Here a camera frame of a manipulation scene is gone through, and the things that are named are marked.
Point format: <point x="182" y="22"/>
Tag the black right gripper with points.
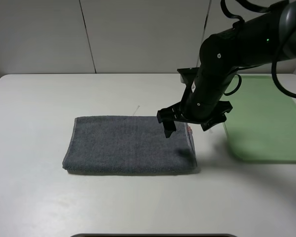
<point x="200" y="103"/>

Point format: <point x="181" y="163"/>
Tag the grey towel with orange pattern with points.
<point x="128" y="145"/>

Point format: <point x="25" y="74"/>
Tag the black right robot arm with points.
<point x="267" y="39"/>

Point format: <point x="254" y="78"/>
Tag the green plastic tray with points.
<point x="262" y="124"/>

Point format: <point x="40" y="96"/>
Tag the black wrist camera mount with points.
<point x="187" y="75"/>

